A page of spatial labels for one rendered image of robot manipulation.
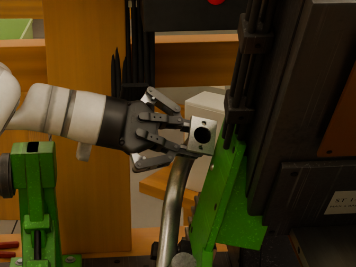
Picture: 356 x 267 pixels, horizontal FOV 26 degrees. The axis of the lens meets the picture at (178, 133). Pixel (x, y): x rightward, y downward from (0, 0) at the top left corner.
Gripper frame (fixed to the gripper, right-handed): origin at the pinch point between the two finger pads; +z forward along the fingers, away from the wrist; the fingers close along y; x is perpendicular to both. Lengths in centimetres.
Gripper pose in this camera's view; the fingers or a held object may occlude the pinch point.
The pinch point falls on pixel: (192, 140)
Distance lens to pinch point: 115.6
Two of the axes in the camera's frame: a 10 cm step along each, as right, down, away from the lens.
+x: -2.4, 3.3, 9.1
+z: 9.6, 2.1, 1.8
